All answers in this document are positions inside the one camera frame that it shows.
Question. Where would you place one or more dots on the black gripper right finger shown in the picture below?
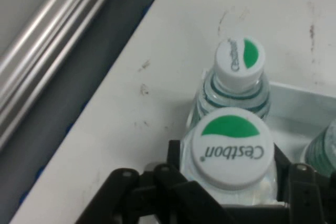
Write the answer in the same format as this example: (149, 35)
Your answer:
(304, 190)

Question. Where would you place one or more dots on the green label water bottle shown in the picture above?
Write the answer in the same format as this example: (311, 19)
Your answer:
(323, 150)
(240, 58)
(231, 145)

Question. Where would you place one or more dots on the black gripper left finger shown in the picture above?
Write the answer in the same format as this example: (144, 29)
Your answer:
(162, 190)

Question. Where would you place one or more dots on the white and blue cardboard box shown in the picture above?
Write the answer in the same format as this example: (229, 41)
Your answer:
(288, 108)

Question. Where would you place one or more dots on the horizontal aluminium frame rail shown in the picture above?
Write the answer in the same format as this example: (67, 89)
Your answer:
(47, 37)

